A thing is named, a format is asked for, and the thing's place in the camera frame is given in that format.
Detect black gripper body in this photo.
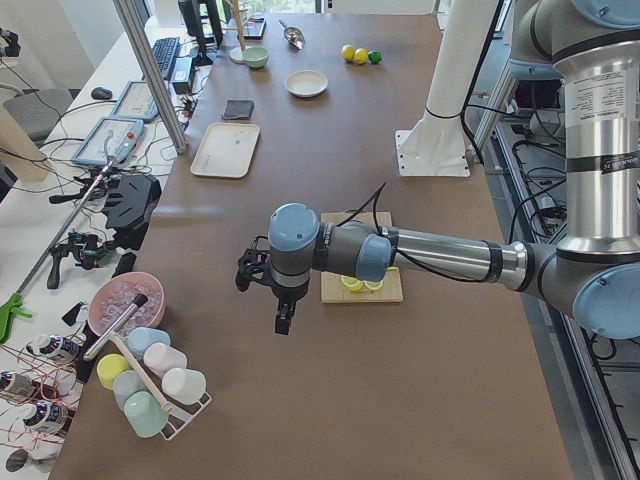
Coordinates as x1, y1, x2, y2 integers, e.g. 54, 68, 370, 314
235, 235, 303, 304

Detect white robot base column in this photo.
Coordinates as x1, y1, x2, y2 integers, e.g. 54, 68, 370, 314
395, 0, 502, 177

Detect cream rabbit tray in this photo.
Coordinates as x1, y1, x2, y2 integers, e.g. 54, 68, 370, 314
190, 122, 260, 179

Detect wooden cutting board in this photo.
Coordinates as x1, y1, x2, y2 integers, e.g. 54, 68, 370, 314
320, 211, 404, 304

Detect lemon slice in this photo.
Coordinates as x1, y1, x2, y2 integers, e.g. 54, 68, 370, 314
340, 275, 364, 293
363, 280, 384, 292

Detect steel muddler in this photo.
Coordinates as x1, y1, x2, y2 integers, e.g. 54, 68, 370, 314
83, 294, 148, 361

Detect white cup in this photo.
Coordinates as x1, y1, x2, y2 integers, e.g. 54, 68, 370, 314
162, 368, 206, 405

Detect pink cup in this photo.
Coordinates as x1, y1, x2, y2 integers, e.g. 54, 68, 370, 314
143, 342, 188, 378

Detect light blue cup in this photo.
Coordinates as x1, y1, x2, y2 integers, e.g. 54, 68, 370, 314
127, 327, 171, 360

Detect pink bowl with ice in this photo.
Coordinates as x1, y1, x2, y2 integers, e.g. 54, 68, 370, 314
88, 272, 165, 337

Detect grey folded cloth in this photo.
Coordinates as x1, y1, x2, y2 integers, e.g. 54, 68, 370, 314
222, 99, 254, 120

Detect mint green cup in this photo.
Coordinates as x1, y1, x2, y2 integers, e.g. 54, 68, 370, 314
123, 391, 169, 438

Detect grey cup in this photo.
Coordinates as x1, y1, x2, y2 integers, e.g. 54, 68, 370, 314
112, 370, 146, 411

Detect yellow cup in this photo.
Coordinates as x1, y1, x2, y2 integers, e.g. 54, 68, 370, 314
97, 353, 131, 391

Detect cream round plate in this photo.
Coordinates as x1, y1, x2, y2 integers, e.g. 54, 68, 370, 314
284, 70, 328, 98

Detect blue teach pendant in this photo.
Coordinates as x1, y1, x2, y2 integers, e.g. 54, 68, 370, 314
71, 116, 144, 167
111, 81, 159, 123

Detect green bowl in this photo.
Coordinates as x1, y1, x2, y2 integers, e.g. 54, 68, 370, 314
242, 46, 269, 69

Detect wooden glass stand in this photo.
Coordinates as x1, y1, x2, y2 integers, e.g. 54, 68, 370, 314
224, 0, 247, 64

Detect steel scoop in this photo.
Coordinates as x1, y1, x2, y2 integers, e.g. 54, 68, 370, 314
279, 19, 306, 50

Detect black computer mouse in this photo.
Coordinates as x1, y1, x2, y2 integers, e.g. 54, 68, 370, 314
91, 87, 113, 100

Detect black keyboard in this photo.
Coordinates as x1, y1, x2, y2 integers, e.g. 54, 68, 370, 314
152, 37, 180, 80

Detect green lime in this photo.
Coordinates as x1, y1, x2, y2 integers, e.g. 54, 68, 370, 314
368, 50, 382, 64

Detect reacher grabber tool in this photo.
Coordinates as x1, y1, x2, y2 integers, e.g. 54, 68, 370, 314
1, 129, 116, 343

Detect black plastic bracket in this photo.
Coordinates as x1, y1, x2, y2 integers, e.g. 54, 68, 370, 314
102, 174, 161, 250

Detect white wire cup rack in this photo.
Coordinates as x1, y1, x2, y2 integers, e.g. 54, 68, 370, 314
160, 392, 213, 441

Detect aluminium frame post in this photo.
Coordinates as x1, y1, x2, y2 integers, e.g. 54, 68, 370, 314
113, 0, 187, 154

